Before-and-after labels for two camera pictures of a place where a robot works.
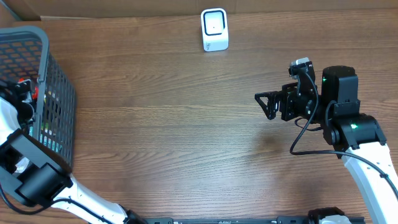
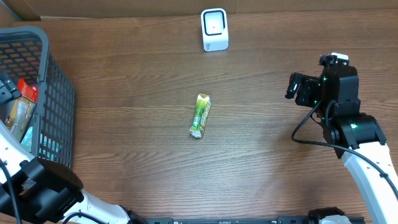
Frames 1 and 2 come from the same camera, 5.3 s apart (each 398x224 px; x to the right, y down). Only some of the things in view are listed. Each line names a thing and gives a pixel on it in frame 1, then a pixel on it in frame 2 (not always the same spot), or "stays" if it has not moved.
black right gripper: x=286 y=98 to x=306 y=84
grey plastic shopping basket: x=25 y=55 stays
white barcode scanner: x=214 y=29 stays
